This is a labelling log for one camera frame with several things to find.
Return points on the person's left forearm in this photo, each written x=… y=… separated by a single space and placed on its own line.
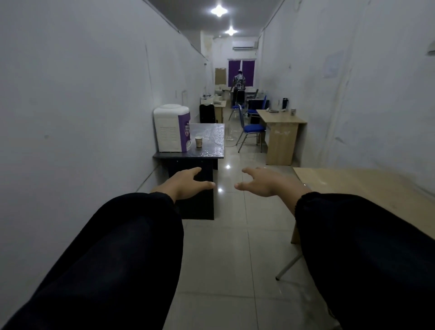
x=102 y=265

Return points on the small light wooden desk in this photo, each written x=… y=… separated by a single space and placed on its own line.
x=220 y=108

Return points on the dark wooden table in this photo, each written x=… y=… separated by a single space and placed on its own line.
x=207 y=149

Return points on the white air conditioner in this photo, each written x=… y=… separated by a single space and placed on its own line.
x=244 y=45

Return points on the large light wooden desk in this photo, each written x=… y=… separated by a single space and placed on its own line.
x=373 y=190

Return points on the blue padded metal chair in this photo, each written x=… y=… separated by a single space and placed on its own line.
x=238 y=102
x=254 y=110
x=253 y=129

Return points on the white purple water dispenser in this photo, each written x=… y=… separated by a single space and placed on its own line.
x=170 y=129

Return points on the round ceiling light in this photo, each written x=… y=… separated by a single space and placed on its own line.
x=230 y=31
x=219 y=10

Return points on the black bottle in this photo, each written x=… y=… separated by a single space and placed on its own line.
x=285 y=103

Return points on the person's left hand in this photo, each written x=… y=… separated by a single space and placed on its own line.
x=183 y=186

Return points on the brown cardboard board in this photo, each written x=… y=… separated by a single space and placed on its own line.
x=220 y=75

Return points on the metal chair leg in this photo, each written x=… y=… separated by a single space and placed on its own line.
x=289 y=267

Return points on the light wooden desk with panel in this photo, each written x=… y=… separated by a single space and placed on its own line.
x=282 y=136

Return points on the person's right hand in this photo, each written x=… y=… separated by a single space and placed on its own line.
x=272 y=185

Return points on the white items on desk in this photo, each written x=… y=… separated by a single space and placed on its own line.
x=272 y=110

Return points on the person's right forearm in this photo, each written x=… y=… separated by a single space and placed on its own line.
x=370 y=261

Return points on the person's right thumb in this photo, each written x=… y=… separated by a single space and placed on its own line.
x=245 y=186

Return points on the paper cup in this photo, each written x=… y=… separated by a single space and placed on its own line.
x=198 y=141

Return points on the purple window blinds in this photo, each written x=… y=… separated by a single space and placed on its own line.
x=233 y=71

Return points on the person's left thumb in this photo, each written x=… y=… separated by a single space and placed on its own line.
x=204 y=186

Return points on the black office chair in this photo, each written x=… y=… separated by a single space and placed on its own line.
x=207 y=114

